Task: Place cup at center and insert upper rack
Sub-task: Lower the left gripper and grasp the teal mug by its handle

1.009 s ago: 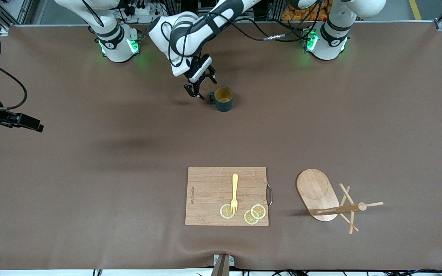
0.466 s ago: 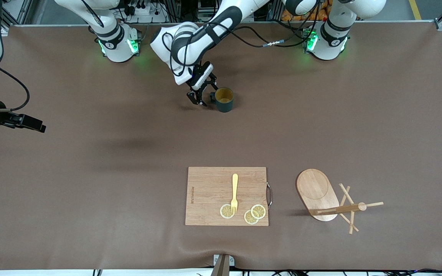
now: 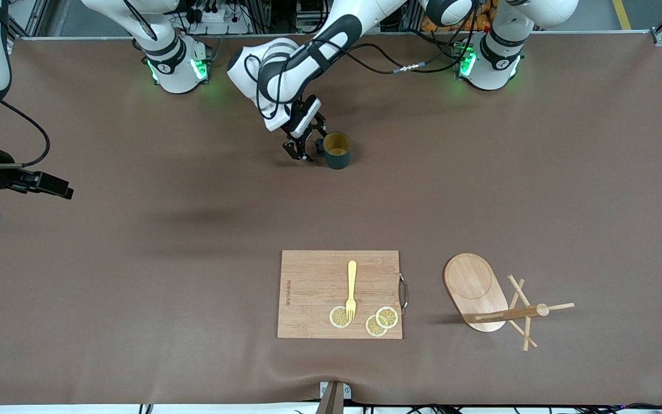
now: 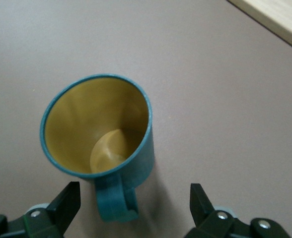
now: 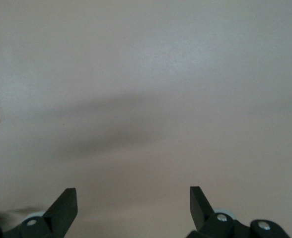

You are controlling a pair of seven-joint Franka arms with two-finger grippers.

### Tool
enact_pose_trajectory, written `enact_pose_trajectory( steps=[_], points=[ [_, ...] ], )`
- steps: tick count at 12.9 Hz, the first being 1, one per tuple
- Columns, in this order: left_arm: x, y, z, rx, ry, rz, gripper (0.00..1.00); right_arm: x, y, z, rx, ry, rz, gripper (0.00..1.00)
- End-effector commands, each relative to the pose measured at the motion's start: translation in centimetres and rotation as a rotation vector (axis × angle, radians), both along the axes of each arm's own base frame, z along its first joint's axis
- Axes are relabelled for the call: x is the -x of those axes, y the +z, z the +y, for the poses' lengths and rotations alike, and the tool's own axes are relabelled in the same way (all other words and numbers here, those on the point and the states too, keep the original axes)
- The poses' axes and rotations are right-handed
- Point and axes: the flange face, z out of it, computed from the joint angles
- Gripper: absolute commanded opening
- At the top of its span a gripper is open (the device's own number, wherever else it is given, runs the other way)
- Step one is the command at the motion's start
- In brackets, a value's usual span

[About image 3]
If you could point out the brown table mat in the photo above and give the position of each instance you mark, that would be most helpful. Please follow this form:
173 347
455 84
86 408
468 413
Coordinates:
135 322

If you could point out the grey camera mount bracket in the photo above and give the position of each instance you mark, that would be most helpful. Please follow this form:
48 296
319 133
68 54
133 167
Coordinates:
334 399

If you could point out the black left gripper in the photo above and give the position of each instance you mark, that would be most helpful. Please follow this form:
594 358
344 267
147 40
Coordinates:
306 134

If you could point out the wooden mug rack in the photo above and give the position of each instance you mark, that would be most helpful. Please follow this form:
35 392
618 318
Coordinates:
472 282

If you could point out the wooden cutting board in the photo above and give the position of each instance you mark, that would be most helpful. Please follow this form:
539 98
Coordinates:
308 287

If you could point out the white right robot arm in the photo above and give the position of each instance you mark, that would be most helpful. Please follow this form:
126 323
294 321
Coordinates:
177 72

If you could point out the bag of orange items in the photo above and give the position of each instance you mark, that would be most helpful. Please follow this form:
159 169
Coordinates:
431 24

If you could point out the dark green mug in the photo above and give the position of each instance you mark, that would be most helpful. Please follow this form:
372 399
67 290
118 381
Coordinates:
338 161

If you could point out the yellow plastic fork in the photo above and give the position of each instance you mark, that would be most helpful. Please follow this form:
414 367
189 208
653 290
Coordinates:
352 276

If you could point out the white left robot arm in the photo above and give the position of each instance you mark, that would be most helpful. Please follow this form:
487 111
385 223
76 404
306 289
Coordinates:
285 69

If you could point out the white power strip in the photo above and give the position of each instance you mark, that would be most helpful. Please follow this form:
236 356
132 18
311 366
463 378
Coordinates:
233 26

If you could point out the lemon slice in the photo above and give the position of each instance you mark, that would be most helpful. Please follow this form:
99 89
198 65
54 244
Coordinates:
337 318
373 328
388 316

